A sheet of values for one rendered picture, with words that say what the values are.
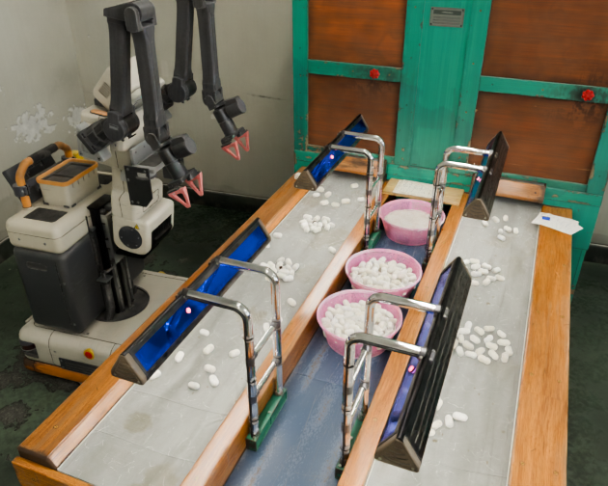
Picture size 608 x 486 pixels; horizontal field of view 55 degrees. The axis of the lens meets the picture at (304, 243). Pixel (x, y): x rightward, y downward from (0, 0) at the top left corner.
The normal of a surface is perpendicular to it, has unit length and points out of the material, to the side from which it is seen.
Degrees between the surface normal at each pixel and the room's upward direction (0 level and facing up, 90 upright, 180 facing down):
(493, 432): 0
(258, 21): 90
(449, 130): 90
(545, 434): 0
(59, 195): 92
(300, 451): 0
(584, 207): 88
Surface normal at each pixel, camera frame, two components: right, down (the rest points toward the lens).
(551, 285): 0.00, -0.86
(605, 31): -0.37, 0.48
